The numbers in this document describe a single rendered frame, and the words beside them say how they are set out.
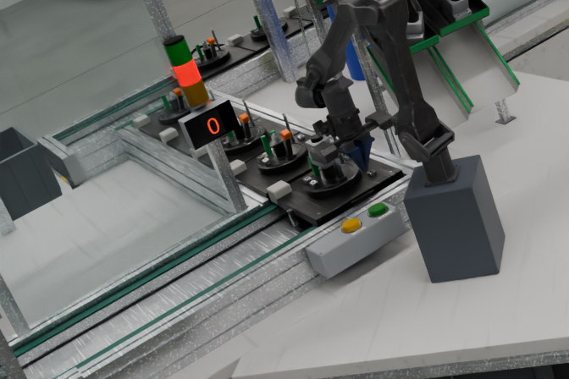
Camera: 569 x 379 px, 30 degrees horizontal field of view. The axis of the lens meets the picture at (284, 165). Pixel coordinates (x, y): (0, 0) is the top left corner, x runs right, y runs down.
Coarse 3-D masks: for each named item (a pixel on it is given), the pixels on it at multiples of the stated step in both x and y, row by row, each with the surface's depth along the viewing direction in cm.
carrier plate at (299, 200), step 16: (304, 176) 257; (368, 176) 244; (384, 176) 241; (400, 176) 242; (304, 192) 249; (352, 192) 240; (288, 208) 246; (304, 208) 241; (320, 208) 238; (336, 208) 236; (320, 224) 235
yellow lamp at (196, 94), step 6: (198, 84) 238; (186, 90) 238; (192, 90) 238; (198, 90) 238; (204, 90) 239; (186, 96) 239; (192, 96) 238; (198, 96) 238; (204, 96) 239; (192, 102) 239; (198, 102) 239
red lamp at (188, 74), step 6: (192, 60) 237; (180, 66) 235; (186, 66) 235; (192, 66) 236; (180, 72) 236; (186, 72) 236; (192, 72) 236; (198, 72) 238; (180, 78) 237; (186, 78) 236; (192, 78) 237; (198, 78) 238; (180, 84) 238; (186, 84) 237; (192, 84) 237
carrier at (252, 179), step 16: (288, 128) 272; (272, 144) 268; (304, 144) 270; (256, 160) 277; (272, 160) 268; (288, 160) 264; (304, 160) 265; (240, 176) 271; (256, 176) 268; (272, 176) 264; (288, 176) 261
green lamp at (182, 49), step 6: (180, 42) 234; (186, 42) 236; (168, 48) 234; (174, 48) 234; (180, 48) 234; (186, 48) 235; (168, 54) 235; (174, 54) 234; (180, 54) 234; (186, 54) 235; (174, 60) 235; (180, 60) 235; (186, 60) 235; (174, 66) 236
